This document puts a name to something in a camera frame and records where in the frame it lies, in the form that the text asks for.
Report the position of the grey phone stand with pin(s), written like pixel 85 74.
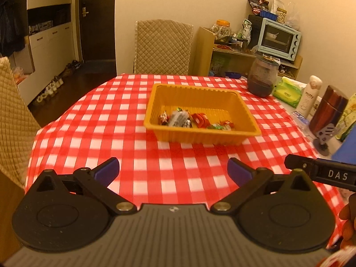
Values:
pixel 322 138

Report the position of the dark glass jar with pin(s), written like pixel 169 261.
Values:
pixel 262 76

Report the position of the green candy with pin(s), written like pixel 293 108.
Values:
pixel 216 126

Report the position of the brown thermos flask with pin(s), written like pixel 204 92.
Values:
pixel 329 110

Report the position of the gold candy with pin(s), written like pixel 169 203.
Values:
pixel 228 125

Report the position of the dark door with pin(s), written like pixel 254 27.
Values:
pixel 97 29

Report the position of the beige quilted chair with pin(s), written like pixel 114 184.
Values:
pixel 162 47
pixel 18 128

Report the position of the right hand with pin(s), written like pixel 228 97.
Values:
pixel 348 230

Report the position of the green wet wipes pack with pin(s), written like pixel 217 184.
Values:
pixel 289 91

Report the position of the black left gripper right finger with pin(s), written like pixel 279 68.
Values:
pixel 285 213

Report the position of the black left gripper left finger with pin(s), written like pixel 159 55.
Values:
pixel 62 213

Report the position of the sunflower print package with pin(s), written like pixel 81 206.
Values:
pixel 347 121

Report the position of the blue tissue packet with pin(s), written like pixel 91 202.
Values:
pixel 300 121

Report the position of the red white checkered tablecloth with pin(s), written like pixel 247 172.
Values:
pixel 109 122

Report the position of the red brown snack packet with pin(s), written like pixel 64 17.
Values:
pixel 163 118

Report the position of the white cabinet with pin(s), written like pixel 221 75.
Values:
pixel 50 36

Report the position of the wooden shelf unit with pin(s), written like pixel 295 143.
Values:
pixel 209 57

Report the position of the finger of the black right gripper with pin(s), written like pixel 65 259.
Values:
pixel 323 171

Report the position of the large red snack packet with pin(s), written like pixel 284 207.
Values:
pixel 201 120

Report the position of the orange lid snack jar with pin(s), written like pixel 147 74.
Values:
pixel 222 31

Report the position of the white miffy bottle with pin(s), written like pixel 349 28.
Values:
pixel 309 95

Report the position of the blue thermos jug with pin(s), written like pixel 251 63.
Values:
pixel 347 151

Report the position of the orange plastic tray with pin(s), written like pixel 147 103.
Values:
pixel 217 104

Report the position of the clear pastry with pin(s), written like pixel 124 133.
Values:
pixel 178 118

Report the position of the light blue toaster oven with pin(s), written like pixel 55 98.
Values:
pixel 278 40

